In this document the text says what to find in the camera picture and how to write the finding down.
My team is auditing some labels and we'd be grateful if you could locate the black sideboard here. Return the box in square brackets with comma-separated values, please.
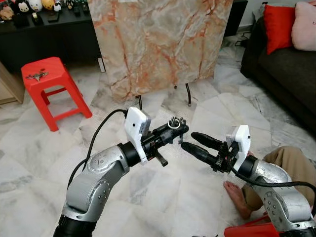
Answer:
[0, 0, 99, 75]

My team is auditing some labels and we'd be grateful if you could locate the black wallet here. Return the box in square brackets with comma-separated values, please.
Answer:
[13, 15, 29, 28]

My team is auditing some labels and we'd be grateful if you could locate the silver key ring with keys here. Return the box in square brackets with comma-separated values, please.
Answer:
[168, 116, 187, 130]

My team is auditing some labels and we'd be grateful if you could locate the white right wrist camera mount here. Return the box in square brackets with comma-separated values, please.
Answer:
[226, 125, 251, 171]

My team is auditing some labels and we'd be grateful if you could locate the black phone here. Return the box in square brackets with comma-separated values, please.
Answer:
[47, 11, 61, 23]

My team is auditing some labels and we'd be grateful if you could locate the black television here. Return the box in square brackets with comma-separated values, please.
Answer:
[225, 0, 247, 38]

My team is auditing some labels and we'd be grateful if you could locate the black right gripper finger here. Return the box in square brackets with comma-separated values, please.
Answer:
[191, 132, 224, 150]
[181, 142, 218, 165]

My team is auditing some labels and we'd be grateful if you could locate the bunch of keys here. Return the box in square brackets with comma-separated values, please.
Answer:
[26, 71, 49, 82]

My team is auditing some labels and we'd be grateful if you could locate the black round mouse figure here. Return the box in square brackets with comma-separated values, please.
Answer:
[17, 1, 30, 13]

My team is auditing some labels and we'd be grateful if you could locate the light wooden cabinet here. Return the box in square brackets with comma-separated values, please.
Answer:
[0, 62, 25, 105]

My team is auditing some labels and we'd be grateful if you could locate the red plastic stool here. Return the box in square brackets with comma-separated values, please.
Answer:
[21, 57, 93, 132]
[224, 221, 277, 237]

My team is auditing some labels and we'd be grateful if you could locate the pink cushion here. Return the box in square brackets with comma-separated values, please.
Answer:
[291, 1, 316, 51]

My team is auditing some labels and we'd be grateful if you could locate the red cushion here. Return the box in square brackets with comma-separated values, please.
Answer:
[263, 4, 296, 55]

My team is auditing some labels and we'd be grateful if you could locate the marble pattern board on legs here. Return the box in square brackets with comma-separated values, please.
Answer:
[88, 0, 234, 110]

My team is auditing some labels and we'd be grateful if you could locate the dark grey sofa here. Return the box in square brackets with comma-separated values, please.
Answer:
[240, 17, 316, 136]

